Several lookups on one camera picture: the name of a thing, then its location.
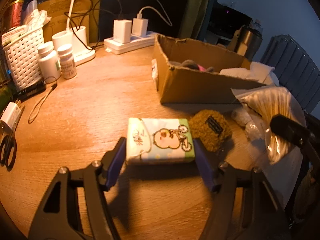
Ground white woven basket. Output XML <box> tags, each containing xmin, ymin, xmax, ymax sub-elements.
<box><xmin>2</xmin><ymin>27</ymin><xmax>45</xmax><ymax>92</ymax></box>

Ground white desk lamp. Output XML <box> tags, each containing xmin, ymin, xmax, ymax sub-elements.
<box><xmin>52</xmin><ymin>0</ymin><xmax>97</xmax><ymax>67</ymax></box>

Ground steel travel tumbler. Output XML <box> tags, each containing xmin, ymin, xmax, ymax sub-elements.
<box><xmin>229</xmin><ymin>25</ymin><xmax>263</xmax><ymax>55</ymax></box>

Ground white plug adapter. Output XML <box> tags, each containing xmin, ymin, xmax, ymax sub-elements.
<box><xmin>0</xmin><ymin>102</ymin><xmax>23</xmax><ymax>130</ymax></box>

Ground red can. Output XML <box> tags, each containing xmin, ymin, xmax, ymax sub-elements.
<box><xmin>4</xmin><ymin>0</ymin><xmax>25</xmax><ymax>30</ymax></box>

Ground clear water bottle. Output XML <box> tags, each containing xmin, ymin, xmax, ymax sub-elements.
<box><xmin>251</xmin><ymin>19</ymin><xmax>263</xmax><ymax>32</ymax></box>

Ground black scissors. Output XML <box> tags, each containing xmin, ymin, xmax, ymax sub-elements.
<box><xmin>0</xmin><ymin>124</ymin><xmax>17</xmax><ymax>172</ymax></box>

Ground white tissue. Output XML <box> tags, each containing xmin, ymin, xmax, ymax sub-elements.
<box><xmin>250</xmin><ymin>61</ymin><xmax>279</xmax><ymax>85</ymax></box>

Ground cardboard box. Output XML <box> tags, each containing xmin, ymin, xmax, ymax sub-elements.
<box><xmin>151</xmin><ymin>34</ymin><xmax>267</xmax><ymax>104</ymax></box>

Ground small white pill bottle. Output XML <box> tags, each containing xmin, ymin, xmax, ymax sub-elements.
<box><xmin>57</xmin><ymin>44</ymin><xmax>77</xmax><ymax>80</ymax></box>

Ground brown plush pouch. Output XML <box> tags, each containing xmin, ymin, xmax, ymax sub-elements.
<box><xmin>189</xmin><ymin>109</ymin><xmax>232</xmax><ymax>152</ymax></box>

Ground small white charger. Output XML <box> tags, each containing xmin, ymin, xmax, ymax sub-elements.
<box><xmin>132</xmin><ymin>17</ymin><xmax>148</xmax><ymax>37</ymax></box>

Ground black cable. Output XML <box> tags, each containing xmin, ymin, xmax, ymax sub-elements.
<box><xmin>66</xmin><ymin>0</ymin><xmax>123</xmax><ymax>52</ymax></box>

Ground yellow curtain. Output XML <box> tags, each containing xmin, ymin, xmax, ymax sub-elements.
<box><xmin>179</xmin><ymin>0</ymin><xmax>213</xmax><ymax>40</ymax></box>

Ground small clear plastic bag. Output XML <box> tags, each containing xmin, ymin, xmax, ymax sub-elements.
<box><xmin>231</xmin><ymin>107</ymin><xmax>262</xmax><ymax>140</ymax></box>

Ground large white charger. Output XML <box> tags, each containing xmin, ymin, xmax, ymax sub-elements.
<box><xmin>113</xmin><ymin>19</ymin><xmax>132</xmax><ymax>44</ymax></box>

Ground grey sock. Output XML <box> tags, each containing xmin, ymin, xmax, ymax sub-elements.
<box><xmin>180</xmin><ymin>59</ymin><xmax>215</xmax><ymax>73</ymax></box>

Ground white charging cable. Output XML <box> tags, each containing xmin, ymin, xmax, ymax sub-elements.
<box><xmin>136</xmin><ymin>6</ymin><xmax>173</xmax><ymax>27</ymax></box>

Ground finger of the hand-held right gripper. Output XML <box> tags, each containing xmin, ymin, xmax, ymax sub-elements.
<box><xmin>269</xmin><ymin>114</ymin><xmax>320</xmax><ymax>170</ymax></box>

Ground black monitor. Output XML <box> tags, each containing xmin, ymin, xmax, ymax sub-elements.
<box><xmin>207</xmin><ymin>4</ymin><xmax>252</xmax><ymax>39</ymax></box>

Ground cartoon print tissue pack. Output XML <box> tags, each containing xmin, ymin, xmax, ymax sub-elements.
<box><xmin>126</xmin><ymin>117</ymin><xmax>196</xmax><ymax>165</ymax></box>

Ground black tube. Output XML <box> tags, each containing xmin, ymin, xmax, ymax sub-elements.
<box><xmin>12</xmin><ymin>81</ymin><xmax>47</xmax><ymax>102</ymax></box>

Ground bag of cotton swabs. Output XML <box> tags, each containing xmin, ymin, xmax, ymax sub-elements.
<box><xmin>230</xmin><ymin>85</ymin><xmax>307</xmax><ymax>165</ymax></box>

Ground brown paper bag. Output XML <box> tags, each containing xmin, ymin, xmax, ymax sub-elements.
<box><xmin>37</xmin><ymin>0</ymin><xmax>97</xmax><ymax>50</ymax></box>

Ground brown lanyard cord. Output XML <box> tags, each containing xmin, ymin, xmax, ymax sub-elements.
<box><xmin>28</xmin><ymin>76</ymin><xmax>58</xmax><ymax>123</ymax></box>

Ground white power strip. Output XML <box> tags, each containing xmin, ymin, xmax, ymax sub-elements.
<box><xmin>104</xmin><ymin>31</ymin><xmax>158</xmax><ymax>55</ymax></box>

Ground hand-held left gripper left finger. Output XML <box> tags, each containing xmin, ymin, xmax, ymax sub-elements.
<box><xmin>27</xmin><ymin>137</ymin><xmax>127</xmax><ymax>240</ymax></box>

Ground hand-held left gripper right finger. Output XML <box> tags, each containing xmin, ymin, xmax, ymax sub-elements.
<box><xmin>192</xmin><ymin>138</ymin><xmax>293</xmax><ymax>240</ymax></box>

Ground large white pill bottle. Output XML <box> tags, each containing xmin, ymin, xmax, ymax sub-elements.
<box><xmin>37</xmin><ymin>41</ymin><xmax>62</xmax><ymax>80</ymax></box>

